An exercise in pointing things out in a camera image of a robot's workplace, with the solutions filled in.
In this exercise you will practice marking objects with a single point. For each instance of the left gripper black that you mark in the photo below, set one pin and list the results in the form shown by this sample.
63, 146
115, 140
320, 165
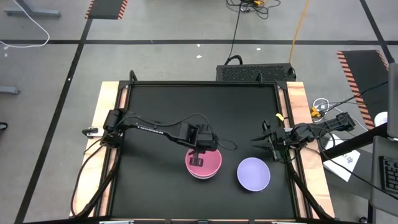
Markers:
208, 141

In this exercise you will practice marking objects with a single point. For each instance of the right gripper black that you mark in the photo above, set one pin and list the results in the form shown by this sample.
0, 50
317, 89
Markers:
278, 137

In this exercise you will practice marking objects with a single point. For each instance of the pink ribbed bowl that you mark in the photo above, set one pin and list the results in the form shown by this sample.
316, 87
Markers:
211, 161

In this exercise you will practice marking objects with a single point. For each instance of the lavender ribbed bowl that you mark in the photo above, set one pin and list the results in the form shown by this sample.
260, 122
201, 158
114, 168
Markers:
253, 174

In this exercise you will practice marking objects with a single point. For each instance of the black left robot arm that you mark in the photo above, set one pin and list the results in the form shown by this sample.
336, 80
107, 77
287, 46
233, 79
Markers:
149, 130

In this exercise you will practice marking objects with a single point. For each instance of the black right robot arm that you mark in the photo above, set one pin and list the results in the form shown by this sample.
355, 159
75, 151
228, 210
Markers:
340, 122

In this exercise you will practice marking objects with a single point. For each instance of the yellow tape tag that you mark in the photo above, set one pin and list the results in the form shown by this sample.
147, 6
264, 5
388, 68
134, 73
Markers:
280, 117

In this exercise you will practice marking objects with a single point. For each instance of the black computer case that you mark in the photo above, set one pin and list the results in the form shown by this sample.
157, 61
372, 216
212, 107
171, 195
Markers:
255, 73

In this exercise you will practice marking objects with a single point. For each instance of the white paper sheet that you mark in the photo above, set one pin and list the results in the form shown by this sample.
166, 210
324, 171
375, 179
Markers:
345, 168

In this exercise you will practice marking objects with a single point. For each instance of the black table clamp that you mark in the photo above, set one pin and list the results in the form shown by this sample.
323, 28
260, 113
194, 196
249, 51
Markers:
91, 132

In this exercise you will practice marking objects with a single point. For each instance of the grey desk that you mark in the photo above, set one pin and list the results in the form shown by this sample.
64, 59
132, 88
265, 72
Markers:
374, 174

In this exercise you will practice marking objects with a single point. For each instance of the black orange-striped floor mat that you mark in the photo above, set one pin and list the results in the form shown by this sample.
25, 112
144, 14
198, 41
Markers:
363, 81
105, 8

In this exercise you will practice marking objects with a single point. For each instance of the white cup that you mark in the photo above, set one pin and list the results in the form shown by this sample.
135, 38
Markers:
381, 119

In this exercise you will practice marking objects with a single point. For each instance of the black keyboard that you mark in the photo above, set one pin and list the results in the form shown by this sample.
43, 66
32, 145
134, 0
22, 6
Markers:
390, 175

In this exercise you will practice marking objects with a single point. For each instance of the grey monitor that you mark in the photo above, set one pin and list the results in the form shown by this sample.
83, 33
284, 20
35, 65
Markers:
393, 99

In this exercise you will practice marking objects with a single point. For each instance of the small black floor object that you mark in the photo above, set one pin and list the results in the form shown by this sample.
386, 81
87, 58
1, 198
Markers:
3, 126

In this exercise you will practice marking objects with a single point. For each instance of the grey table foot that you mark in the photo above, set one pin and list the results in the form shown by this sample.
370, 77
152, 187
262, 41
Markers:
9, 90

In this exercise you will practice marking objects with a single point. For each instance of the grey table leg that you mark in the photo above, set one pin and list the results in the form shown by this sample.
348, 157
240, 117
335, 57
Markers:
31, 12

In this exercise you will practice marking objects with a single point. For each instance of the black aluminium table frame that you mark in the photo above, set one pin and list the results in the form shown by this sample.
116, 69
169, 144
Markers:
202, 83

